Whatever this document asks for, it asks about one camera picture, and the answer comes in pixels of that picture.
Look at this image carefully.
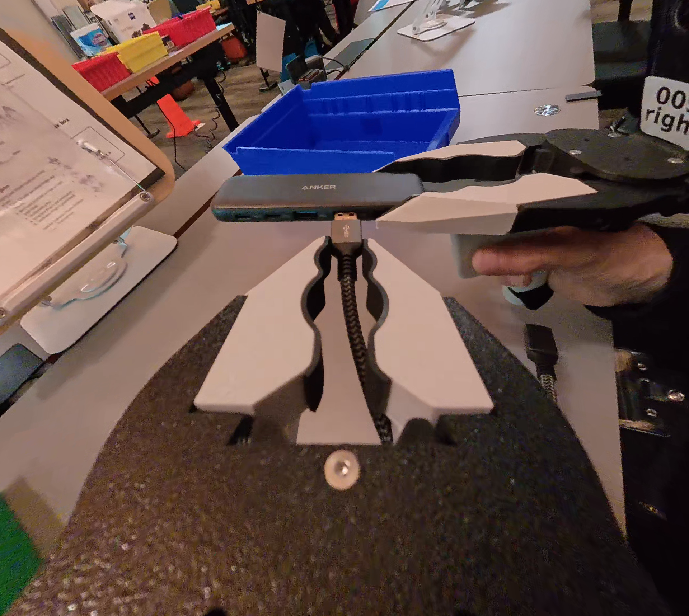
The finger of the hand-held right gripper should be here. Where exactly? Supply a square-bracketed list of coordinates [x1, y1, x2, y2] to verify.
[375, 179, 599, 236]
[377, 140, 528, 184]

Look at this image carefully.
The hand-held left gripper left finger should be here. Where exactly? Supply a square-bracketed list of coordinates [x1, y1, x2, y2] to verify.
[193, 237, 329, 431]

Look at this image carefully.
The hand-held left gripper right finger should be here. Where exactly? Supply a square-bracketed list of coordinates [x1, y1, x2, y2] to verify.
[366, 238, 495, 440]

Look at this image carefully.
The braided USB cable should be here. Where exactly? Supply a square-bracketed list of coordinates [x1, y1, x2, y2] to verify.
[328, 212, 559, 445]

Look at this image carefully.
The large blue plastic bin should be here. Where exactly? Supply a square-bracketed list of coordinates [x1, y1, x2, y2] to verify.
[223, 69, 463, 177]

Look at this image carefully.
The dark grey USB hub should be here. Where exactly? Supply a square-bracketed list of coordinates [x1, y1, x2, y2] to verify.
[211, 174, 426, 223]

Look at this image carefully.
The person's right forearm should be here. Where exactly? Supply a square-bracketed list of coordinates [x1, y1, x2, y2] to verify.
[584, 220, 689, 353]

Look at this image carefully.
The person's right hand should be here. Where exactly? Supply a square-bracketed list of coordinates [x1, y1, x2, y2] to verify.
[473, 225, 674, 307]

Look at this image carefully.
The dark laptop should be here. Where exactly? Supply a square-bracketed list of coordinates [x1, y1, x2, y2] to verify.
[323, 37, 378, 70]

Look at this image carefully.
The black device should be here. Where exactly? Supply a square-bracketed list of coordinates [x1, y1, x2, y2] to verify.
[285, 56, 326, 89]

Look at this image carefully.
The wooden document stand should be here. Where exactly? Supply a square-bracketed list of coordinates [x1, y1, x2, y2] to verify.
[0, 0, 178, 354]

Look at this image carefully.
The orange traffic cone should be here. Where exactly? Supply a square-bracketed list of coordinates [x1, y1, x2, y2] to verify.
[156, 93, 201, 139]

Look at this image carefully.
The printed instruction sheet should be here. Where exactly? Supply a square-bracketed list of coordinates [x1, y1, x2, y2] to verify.
[0, 37, 146, 299]

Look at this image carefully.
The red plastic bin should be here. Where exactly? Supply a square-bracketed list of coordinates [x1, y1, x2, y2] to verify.
[72, 52, 131, 92]
[142, 8, 217, 47]

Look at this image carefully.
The green plastic bin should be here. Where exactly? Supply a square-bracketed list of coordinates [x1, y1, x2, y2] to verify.
[0, 495, 45, 616]

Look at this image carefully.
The yellow plastic bin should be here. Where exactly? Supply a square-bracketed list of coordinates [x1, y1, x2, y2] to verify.
[106, 32, 169, 73]

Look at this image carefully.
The white printed box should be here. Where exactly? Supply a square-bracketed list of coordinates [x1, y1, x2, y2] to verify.
[90, 0, 151, 43]

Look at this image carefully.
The black desk cable hatch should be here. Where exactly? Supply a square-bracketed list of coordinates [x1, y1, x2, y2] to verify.
[0, 343, 48, 407]

